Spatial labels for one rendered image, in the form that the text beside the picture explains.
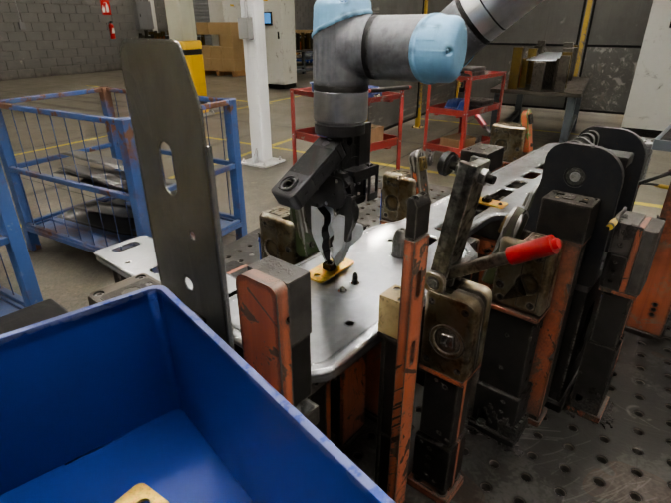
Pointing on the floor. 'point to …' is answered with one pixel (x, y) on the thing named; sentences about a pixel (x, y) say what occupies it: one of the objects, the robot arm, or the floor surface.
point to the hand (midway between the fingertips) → (329, 257)
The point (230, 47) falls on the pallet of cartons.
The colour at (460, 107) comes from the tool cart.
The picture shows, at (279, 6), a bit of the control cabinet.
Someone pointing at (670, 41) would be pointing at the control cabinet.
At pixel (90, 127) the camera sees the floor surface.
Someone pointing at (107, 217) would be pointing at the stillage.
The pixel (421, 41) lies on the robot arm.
